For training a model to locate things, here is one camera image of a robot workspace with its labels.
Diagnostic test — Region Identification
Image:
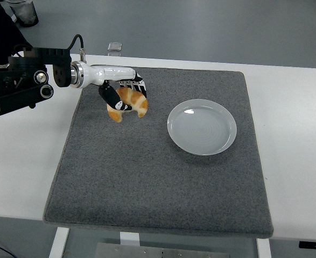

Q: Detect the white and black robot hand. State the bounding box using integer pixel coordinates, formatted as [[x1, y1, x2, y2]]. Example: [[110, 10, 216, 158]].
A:
[[83, 63, 148, 111]]

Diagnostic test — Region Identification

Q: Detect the grey metal plate with screws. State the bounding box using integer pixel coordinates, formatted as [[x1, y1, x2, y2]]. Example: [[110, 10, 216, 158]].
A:
[[94, 242, 230, 258]]

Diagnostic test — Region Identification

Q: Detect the grey felt mat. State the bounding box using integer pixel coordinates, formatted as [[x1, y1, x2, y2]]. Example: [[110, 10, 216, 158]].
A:
[[42, 63, 274, 239]]

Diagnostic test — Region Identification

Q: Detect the dark waste bin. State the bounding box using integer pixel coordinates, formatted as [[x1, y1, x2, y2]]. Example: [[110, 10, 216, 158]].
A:
[[5, 0, 39, 27]]

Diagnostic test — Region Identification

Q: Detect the white table leg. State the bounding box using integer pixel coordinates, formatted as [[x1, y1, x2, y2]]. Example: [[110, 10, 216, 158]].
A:
[[119, 231, 140, 247], [256, 238, 272, 258], [48, 227, 71, 258]]

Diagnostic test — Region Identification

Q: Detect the round grey plate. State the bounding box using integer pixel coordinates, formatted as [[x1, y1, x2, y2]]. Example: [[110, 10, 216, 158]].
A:
[[166, 98, 238, 156]]

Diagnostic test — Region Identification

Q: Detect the golden croissant bread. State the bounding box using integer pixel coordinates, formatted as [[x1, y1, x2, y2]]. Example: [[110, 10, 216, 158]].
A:
[[106, 86, 149, 123]]

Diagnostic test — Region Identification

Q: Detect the person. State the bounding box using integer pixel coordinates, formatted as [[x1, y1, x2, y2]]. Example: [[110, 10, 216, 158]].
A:
[[0, 0, 32, 69]]

